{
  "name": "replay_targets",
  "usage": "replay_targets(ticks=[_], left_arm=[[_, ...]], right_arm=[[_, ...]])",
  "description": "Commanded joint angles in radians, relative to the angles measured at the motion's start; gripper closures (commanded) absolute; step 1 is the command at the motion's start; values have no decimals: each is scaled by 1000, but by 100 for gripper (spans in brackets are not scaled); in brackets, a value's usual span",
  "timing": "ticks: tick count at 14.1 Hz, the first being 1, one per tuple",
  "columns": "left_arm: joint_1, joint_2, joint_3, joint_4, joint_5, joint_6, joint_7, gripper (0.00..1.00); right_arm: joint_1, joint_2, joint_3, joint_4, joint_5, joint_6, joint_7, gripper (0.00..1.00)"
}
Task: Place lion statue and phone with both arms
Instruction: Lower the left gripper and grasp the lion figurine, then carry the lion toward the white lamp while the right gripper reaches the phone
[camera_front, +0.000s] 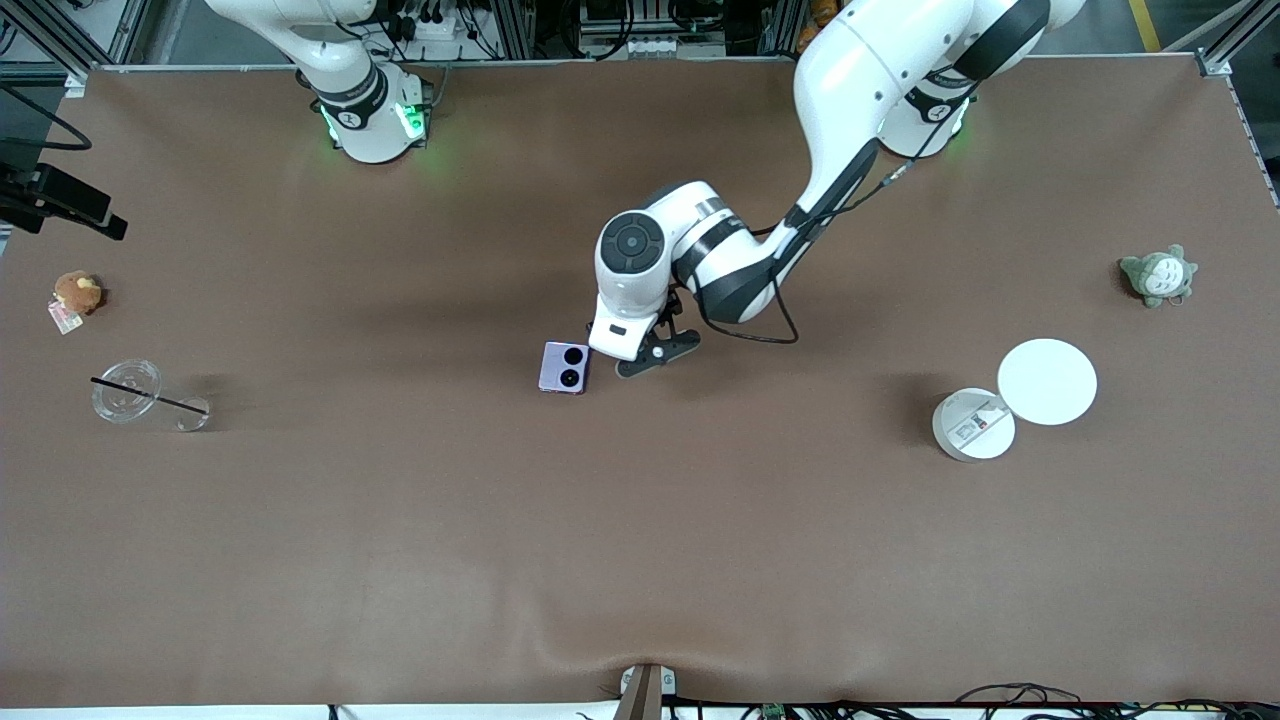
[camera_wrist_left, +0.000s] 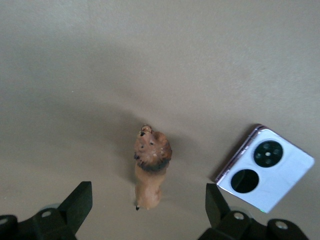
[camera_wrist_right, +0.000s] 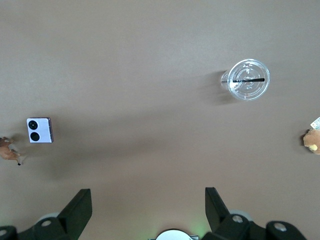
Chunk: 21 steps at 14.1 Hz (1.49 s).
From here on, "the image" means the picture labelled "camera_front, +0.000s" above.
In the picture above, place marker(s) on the metal table corner bracket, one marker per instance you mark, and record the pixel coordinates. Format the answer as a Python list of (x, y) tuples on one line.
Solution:
[(75, 85), (1215, 65)]

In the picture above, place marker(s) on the purple flip phone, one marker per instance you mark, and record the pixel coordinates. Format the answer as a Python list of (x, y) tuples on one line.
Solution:
[(560, 372)]

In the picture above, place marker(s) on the orange lumpy items pile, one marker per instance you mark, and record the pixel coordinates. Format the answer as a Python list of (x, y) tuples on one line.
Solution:
[(815, 25)]

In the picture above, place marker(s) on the white socket strip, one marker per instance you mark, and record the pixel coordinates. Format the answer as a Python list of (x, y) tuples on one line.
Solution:
[(648, 46)]

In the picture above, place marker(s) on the grey green Totoro plush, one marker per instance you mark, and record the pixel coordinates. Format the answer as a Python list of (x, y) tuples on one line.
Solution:
[(1158, 276)]

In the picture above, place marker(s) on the white power strip with plugs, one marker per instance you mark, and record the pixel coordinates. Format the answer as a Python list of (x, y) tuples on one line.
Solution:
[(432, 24)]

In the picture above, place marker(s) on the brown plush toy with tag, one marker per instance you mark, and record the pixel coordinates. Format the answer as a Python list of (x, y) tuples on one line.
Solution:
[(78, 292)]

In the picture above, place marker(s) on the brown table cover mat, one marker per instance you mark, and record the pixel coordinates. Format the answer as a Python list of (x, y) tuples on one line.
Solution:
[(640, 540)]

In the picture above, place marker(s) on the black drinking straw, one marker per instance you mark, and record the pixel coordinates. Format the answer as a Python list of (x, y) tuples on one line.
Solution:
[(160, 400)]

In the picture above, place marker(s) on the clear plastic cup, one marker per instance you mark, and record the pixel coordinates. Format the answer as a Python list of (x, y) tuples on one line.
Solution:
[(127, 392)]

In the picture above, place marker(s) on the aluminium frame profile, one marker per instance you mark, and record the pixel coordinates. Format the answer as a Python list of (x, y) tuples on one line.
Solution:
[(45, 35), (515, 25), (1228, 40), (782, 25)]

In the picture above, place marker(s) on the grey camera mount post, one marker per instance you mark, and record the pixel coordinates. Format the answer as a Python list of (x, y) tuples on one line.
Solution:
[(643, 692)]

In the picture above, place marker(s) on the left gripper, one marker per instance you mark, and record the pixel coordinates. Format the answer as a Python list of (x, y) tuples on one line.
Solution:
[(672, 305)]

